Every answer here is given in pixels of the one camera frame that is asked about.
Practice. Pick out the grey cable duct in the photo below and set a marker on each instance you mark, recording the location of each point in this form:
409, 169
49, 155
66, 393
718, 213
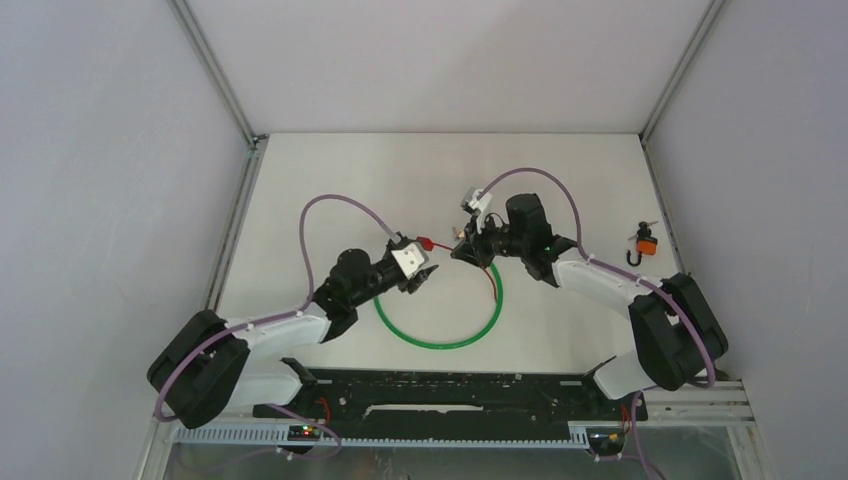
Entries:
292, 435

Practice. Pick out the right aluminium corner post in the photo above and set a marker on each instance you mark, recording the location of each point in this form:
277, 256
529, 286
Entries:
698, 38

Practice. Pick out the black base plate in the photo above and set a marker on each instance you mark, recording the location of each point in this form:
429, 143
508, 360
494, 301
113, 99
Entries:
456, 406

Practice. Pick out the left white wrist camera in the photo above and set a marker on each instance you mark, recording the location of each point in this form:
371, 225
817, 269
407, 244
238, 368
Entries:
411, 258

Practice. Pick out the green cable lock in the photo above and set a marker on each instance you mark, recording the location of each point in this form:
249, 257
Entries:
495, 277

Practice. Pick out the orange padlock with keys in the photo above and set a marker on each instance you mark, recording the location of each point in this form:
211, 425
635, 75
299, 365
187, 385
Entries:
644, 242

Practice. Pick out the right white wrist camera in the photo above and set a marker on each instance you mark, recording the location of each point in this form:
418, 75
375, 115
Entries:
476, 204

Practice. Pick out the aluminium corner post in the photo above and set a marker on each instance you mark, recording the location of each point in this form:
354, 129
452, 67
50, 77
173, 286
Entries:
204, 51
698, 38

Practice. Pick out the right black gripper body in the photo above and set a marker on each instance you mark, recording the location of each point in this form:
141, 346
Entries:
497, 241

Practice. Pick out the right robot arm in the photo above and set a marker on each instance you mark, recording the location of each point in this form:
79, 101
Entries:
676, 335

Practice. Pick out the aluminium front frame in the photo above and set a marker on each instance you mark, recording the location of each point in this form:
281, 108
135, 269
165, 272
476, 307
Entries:
724, 407

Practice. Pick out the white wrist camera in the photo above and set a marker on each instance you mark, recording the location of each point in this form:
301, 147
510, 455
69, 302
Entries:
476, 204
411, 258

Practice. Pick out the left aluminium corner post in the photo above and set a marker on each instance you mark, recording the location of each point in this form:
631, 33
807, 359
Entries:
204, 51

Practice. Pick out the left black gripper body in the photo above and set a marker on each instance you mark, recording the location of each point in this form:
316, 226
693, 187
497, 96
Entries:
382, 279

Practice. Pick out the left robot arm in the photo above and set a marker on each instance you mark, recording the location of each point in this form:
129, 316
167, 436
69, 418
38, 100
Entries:
213, 365

